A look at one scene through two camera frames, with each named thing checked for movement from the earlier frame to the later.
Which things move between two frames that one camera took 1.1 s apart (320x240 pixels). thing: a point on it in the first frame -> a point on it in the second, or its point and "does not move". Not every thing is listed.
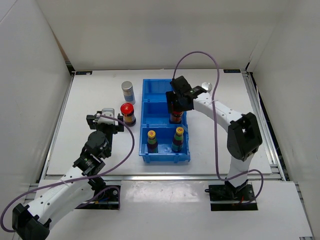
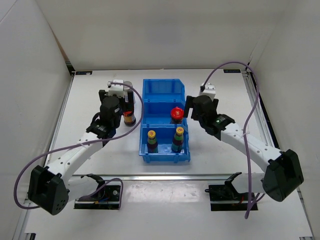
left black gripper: [94, 125] -> [126, 106]
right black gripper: [171, 96] -> [189, 104]
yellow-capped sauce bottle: [178, 141] does not move
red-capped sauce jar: [175, 117] does not move
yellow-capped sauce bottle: [152, 144] does not move
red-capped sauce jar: [127, 110] does not move
